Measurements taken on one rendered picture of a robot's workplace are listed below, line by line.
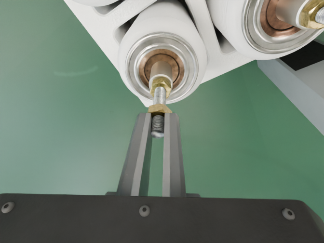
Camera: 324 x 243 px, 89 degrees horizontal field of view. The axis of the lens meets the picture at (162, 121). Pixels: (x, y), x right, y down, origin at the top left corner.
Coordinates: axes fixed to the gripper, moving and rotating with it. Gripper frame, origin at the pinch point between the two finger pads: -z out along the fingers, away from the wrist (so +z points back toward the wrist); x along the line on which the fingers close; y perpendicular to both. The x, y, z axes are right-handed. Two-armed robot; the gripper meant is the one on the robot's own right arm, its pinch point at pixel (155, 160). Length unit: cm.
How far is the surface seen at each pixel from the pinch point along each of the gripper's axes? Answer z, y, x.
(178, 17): -13.0, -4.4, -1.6
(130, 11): -18.1, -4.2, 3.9
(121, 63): -11.2, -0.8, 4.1
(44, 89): -36, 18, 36
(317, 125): -13.4, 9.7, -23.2
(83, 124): -36, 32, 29
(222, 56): -18.1, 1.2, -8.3
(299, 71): -19.8, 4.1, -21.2
